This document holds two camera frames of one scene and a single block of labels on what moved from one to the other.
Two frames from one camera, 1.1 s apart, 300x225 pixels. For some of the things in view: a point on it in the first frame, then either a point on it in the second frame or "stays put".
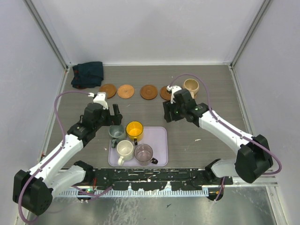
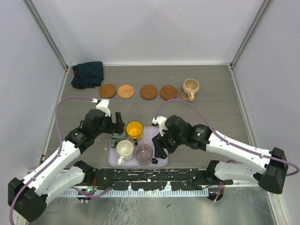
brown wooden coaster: [164, 94] stays put
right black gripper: [168, 107] to [160, 141]
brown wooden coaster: [110, 90] stays put
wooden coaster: [125, 91] stays put
